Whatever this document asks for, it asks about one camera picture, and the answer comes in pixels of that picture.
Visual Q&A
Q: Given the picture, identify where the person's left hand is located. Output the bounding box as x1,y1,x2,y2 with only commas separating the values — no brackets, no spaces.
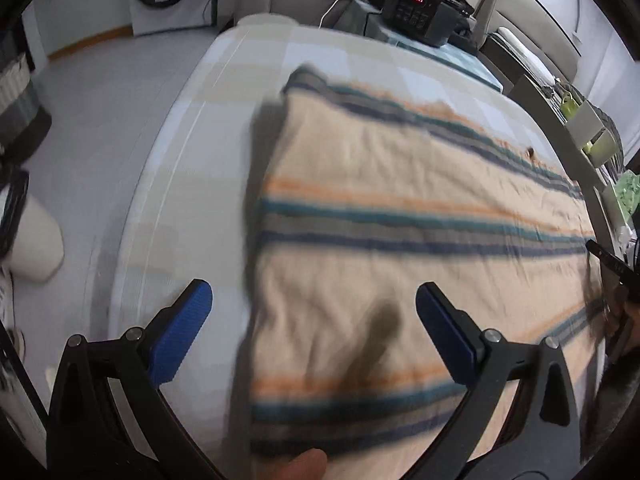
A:
260,449,329,480

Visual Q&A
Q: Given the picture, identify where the shelf with green containers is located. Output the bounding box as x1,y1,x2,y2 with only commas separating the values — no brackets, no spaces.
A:
510,75,626,241

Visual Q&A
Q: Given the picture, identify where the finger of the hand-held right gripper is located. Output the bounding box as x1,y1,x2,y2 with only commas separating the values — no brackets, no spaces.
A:
585,238,632,282

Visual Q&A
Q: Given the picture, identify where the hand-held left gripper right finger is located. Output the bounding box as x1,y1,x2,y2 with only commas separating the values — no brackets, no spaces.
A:
407,281,586,480

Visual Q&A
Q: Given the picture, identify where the white round stool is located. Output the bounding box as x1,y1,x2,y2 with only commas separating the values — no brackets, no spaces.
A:
236,12,297,27

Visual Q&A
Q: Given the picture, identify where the black electric cooker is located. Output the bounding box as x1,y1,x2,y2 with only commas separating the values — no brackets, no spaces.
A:
382,0,473,46

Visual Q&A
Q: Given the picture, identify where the striped beige towel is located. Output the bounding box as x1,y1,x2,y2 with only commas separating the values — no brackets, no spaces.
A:
245,65,608,480

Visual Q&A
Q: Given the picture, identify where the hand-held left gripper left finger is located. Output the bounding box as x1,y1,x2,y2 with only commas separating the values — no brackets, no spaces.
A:
46,277,221,480

